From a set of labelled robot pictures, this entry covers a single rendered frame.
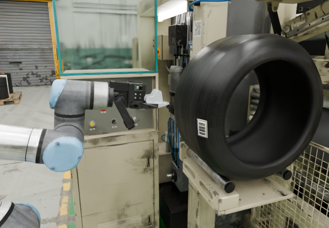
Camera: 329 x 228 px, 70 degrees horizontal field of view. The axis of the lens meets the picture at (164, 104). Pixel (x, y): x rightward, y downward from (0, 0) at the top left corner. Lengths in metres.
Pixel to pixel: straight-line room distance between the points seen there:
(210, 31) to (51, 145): 0.87
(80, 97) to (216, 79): 0.43
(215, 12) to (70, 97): 0.78
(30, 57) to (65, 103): 9.41
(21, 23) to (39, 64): 1.54
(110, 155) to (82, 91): 0.82
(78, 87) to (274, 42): 0.66
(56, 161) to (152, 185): 1.10
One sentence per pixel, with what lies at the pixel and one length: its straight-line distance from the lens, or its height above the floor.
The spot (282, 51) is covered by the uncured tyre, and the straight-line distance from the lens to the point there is 0.91.
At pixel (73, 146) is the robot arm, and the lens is 0.63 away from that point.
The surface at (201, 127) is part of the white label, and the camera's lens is 0.80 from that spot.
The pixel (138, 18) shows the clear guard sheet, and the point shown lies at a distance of 1.43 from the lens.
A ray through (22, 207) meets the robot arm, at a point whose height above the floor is 0.87.
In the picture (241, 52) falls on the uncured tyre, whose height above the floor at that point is 1.40.
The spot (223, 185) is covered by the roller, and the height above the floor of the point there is 0.91.
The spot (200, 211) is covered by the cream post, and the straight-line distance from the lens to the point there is 1.50.
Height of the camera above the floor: 1.42
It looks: 14 degrees down
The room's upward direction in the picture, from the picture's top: straight up
